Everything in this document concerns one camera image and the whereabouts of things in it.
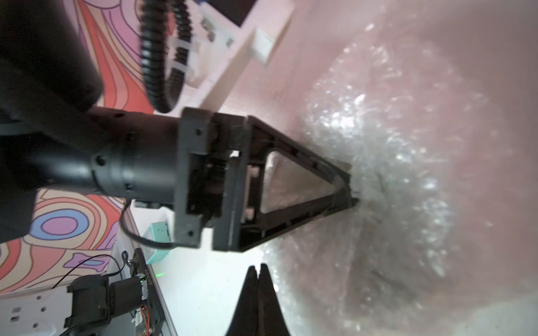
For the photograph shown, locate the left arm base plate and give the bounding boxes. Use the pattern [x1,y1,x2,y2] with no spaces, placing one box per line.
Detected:
[62,248,171,335]

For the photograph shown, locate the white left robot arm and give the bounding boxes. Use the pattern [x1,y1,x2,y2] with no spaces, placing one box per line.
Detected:
[1,1,358,252]

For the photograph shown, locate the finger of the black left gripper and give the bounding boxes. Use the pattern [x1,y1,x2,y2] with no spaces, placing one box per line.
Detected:
[246,116,352,197]
[235,195,359,252]

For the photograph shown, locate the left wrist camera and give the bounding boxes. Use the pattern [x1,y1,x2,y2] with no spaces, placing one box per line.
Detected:
[166,1,295,117]

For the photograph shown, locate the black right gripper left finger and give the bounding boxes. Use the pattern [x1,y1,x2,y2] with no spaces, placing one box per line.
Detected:
[226,266,259,336]

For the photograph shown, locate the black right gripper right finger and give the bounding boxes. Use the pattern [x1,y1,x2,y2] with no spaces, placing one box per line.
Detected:
[257,264,290,336]

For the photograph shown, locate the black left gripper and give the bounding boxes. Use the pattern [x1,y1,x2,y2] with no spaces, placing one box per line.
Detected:
[90,108,246,251]

